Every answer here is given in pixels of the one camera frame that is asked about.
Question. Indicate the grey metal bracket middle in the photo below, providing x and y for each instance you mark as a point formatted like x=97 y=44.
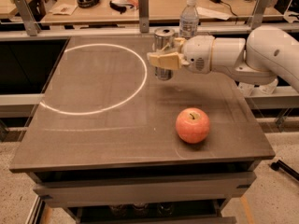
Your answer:
x=144 y=22

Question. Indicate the grey metal bracket right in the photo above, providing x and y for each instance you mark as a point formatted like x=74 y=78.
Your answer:
x=256 y=19

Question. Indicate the small paper card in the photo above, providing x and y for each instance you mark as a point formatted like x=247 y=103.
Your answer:
x=63 y=9

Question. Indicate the grey metal bracket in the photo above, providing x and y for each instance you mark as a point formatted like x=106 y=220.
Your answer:
x=144 y=22
x=256 y=19
x=31 y=26

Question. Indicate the white paper sheet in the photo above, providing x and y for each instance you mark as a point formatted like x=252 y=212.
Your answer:
x=213 y=14

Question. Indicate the black sunglasses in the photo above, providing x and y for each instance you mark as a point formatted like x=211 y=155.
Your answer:
x=120 y=7

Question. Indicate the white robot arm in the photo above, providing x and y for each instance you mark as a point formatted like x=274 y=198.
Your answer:
x=267 y=53

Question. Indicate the silver redbull can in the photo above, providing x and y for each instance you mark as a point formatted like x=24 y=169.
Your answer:
x=163 y=40

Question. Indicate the black chair base leg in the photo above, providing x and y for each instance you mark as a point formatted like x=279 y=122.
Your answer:
x=276 y=165

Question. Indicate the grey metal bracket left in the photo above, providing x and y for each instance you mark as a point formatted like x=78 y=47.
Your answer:
x=31 y=26

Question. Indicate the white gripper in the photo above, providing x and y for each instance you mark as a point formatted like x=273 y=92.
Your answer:
x=198 y=52

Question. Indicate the red apple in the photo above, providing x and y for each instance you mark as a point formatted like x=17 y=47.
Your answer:
x=192 y=125

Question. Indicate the grey drawer cabinet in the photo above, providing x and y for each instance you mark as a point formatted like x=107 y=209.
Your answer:
x=170 y=193

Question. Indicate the clear plastic water bottle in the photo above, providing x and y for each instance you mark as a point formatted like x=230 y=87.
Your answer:
x=189 y=20

